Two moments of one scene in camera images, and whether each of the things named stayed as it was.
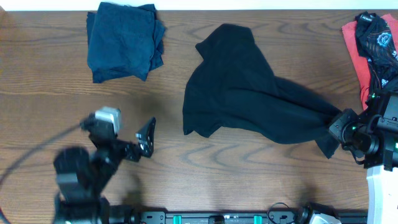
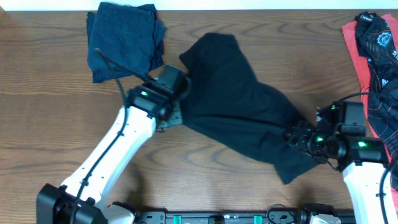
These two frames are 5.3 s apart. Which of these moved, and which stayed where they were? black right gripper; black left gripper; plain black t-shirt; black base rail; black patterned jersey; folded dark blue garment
Moved: black right gripper; plain black t-shirt; black left gripper
Stayed: black patterned jersey; folded dark blue garment; black base rail
